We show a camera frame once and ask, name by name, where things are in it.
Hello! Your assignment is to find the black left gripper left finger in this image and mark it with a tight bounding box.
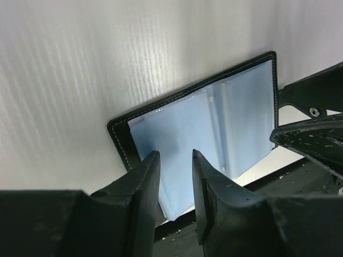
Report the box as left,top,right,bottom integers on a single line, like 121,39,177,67
1,151,160,256

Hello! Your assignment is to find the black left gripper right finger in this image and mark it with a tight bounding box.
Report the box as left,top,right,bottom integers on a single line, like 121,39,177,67
192,150,342,256

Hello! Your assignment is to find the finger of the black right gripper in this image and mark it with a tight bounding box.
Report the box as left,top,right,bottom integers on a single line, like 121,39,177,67
282,62,342,112
270,114,342,171

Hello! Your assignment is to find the black leather card holder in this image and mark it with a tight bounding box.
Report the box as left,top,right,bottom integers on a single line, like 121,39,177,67
106,50,330,223

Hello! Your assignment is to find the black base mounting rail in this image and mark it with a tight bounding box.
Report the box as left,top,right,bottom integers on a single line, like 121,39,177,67
154,158,342,243

